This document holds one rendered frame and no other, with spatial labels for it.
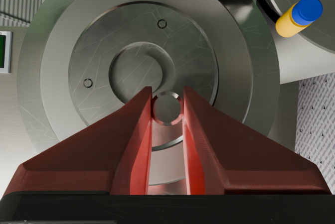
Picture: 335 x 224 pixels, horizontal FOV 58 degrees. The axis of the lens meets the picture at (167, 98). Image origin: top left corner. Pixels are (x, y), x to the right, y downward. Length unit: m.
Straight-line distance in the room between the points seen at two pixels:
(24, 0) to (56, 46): 3.42
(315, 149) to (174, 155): 0.25
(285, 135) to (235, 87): 0.37
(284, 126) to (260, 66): 0.35
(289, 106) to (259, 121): 0.35
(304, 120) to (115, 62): 0.30
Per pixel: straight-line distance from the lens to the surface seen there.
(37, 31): 0.19
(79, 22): 0.17
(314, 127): 0.39
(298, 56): 0.21
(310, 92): 0.40
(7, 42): 0.58
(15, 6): 3.49
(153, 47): 0.15
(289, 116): 0.53
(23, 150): 0.56
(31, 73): 0.19
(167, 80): 0.15
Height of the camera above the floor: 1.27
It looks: 2 degrees down
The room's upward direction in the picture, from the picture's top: 177 degrees counter-clockwise
